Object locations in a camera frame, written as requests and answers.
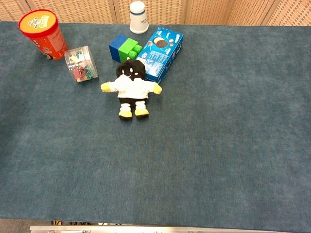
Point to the black plush doll white shirt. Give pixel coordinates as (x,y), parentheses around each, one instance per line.
(132,88)

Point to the green toy building block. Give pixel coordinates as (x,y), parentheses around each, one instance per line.
(128,49)

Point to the blue wooden block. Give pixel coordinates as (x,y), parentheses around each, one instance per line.
(117,47)

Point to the blue-grey felt table cloth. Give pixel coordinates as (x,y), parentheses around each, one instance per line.
(194,145)

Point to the blue Oreo cookie box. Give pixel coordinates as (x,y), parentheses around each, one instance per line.
(161,51)

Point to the clear box of binder clips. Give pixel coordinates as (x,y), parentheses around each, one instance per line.
(81,64)

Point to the white paper cup blue band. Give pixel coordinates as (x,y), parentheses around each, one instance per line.
(138,19)

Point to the wicker folding screen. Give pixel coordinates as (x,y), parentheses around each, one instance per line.
(209,11)

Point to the red cylindrical snack canister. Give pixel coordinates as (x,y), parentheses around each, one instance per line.
(46,36)

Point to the silver metal table rail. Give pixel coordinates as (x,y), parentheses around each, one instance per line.
(145,229)

